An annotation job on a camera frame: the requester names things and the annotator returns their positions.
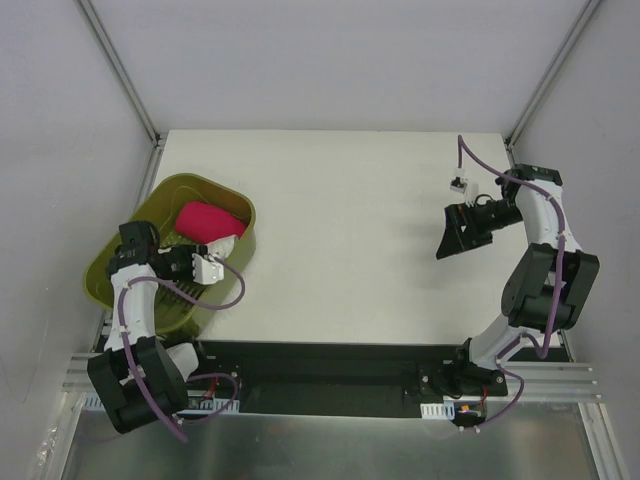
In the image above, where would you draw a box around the olive green plastic basket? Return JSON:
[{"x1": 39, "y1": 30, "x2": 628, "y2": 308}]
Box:
[{"x1": 81, "y1": 172, "x2": 258, "y2": 337}]

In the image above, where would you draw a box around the white t shirt red print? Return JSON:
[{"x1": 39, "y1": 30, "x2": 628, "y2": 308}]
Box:
[{"x1": 206, "y1": 235, "x2": 238, "y2": 259}]

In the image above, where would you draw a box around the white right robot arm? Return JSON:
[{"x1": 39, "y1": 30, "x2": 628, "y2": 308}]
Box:
[{"x1": 429, "y1": 164, "x2": 600, "y2": 397}]

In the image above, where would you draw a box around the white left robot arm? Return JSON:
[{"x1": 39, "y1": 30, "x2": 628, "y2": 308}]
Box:
[{"x1": 87, "y1": 221, "x2": 212, "y2": 442}]

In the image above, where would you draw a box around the rolled pink t shirt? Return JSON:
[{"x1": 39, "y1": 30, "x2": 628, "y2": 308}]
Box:
[{"x1": 175, "y1": 201, "x2": 246, "y2": 244}]

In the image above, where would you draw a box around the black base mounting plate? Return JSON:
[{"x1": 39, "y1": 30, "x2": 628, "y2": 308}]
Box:
[{"x1": 195, "y1": 340, "x2": 508, "y2": 418}]

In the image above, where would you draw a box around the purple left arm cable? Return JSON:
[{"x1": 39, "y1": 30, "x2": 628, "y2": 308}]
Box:
[{"x1": 89, "y1": 256, "x2": 246, "y2": 444}]

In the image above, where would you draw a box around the left white cable duct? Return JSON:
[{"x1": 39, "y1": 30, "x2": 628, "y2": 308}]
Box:
[{"x1": 82, "y1": 393, "x2": 240, "y2": 416}]

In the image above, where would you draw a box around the white cable duct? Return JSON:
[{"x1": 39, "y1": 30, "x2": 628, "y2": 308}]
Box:
[
  {"x1": 420, "y1": 401, "x2": 455, "y2": 421},
  {"x1": 82, "y1": 393, "x2": 240, "y2": 416}
]

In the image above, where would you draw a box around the right white cable duct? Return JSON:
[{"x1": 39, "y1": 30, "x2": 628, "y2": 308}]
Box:
[{"x1": 420, "y1": 401, "x2": 455, "y2": 421}]

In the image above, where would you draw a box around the right aluminium frame post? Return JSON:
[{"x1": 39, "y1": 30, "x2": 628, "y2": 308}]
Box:
[{"x1": 504, "y1": 0, "x2": 604, "y2": 153}]

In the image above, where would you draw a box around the aluminium frame post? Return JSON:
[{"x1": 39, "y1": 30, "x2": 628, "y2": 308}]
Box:
[
  {"x1": 504, "y1": 0, "x2": 604, "y2": 153},
  {"x1": 74, "y1": 0, "x2": 166, "y2": 147}
]

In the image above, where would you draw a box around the left aluminium frame post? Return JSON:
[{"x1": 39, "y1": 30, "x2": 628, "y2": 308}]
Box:
[{"x1": 74, "y1": 0, "x2": 166, "y2": 147}]

